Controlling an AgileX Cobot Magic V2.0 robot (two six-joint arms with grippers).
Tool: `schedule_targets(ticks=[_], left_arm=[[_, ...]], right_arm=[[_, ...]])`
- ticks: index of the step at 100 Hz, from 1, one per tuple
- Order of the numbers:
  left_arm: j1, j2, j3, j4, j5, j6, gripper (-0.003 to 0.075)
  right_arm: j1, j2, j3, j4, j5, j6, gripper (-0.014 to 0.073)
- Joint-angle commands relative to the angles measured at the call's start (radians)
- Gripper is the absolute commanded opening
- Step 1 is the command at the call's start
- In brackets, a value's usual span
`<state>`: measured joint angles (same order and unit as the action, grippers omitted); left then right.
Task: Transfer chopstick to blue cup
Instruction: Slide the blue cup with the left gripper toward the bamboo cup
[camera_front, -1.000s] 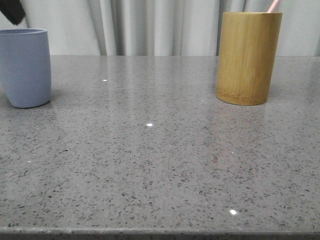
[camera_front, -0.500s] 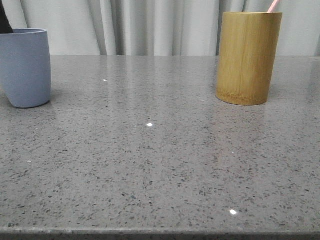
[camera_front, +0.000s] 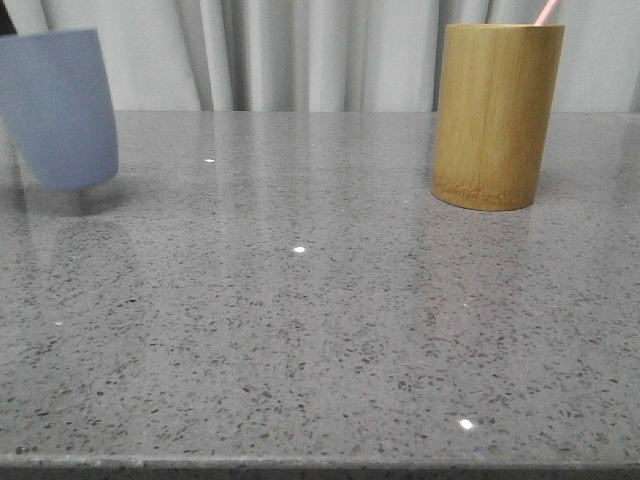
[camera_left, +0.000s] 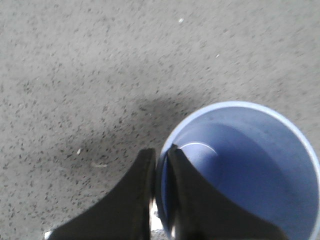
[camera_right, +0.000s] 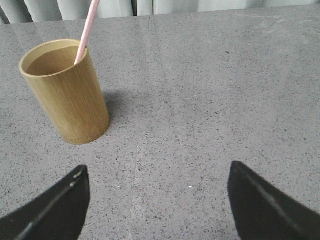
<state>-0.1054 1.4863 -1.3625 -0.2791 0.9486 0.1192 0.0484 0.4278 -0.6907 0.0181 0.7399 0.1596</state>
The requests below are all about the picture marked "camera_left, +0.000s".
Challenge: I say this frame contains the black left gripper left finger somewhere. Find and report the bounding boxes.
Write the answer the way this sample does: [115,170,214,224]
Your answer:
[45,148,156,240]

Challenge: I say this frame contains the blue plastic cup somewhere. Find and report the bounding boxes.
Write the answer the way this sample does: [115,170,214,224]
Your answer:
[155,101,320,240]

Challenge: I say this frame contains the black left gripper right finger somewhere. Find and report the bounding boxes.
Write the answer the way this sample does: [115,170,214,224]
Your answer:
[167,144,288,240]

